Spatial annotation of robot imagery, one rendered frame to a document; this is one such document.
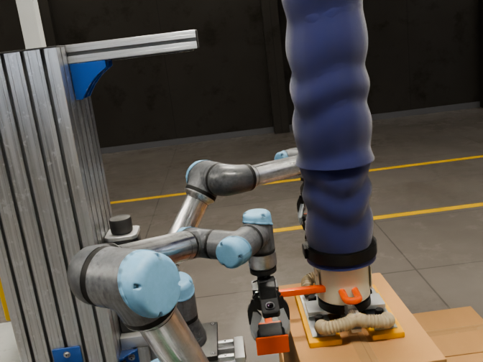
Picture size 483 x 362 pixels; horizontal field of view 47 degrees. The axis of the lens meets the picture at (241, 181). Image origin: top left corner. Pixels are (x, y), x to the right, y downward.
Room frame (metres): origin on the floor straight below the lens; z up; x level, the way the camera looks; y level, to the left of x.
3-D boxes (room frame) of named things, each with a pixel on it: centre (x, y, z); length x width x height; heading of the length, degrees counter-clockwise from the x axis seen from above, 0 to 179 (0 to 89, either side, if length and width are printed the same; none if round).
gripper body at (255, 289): (1.39, -0.03, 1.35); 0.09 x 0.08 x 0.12; 1
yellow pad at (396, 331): (1.66, -0.38, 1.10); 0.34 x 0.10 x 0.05; 1
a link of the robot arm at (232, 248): (1.30, 0.04, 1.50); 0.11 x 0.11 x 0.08; 58
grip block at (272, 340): (1.36, -0.03, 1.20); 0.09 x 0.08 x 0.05; 91
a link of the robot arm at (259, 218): (1.37, -0.03, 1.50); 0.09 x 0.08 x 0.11; 148
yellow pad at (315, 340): (1.66, -0.19, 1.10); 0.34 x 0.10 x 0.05; 1
